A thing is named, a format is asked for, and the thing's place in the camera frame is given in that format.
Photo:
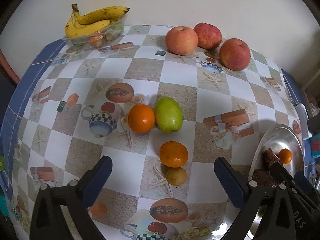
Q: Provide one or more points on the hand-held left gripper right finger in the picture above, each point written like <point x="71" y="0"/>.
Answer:
<point x="230" y="180"/>

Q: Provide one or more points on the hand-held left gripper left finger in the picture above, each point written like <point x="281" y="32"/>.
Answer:
<point x="97" y="180"/>

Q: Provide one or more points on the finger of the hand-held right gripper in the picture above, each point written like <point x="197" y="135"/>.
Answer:
<point x="303" y="180"/>
<point x="280" y="172"/>

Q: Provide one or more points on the small orange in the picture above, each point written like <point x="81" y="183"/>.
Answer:
<point x="285" y="155"/>

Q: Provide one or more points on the dark brown wrinkled fruit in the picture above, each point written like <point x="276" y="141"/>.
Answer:
<point x="269" y="157"/>
<point x="262" y="178"/>

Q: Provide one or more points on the round metal plate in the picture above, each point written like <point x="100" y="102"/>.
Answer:
<point x="282" y="140"/>

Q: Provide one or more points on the small yellow-green fruit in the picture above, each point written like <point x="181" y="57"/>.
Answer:
<point x="176" y="176"/>

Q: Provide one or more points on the medium orange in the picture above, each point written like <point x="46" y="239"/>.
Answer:
<point x="173" y="154"/>

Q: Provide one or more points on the large orange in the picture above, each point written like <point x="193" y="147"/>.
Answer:
<point x="141" y="118"/>

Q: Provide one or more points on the large green mango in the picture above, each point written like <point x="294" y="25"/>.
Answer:
<point x="168" y="115"/>

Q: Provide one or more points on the teal toy box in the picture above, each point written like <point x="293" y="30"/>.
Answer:
<point x="315" y="147"/>

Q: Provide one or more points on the white power strip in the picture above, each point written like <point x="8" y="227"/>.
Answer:
<point x="302" y="122"/>

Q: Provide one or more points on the black power adapter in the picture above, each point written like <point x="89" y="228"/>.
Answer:
<point x="314" y="125"/>

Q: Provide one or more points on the printed checkered tablecloth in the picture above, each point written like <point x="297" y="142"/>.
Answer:
<point x="150" y="80"/>

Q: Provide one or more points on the clear plastic food container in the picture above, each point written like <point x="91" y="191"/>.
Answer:
<point x="100" y="38"/>

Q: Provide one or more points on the dark red apple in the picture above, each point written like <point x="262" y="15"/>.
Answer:
<point x="208" y="35"/>

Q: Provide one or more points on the pale pink apple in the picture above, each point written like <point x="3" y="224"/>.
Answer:
<point x="181" y="40"/>

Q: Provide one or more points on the yellow spotted banana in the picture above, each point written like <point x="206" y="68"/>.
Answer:
<point x="102" y="15"/>

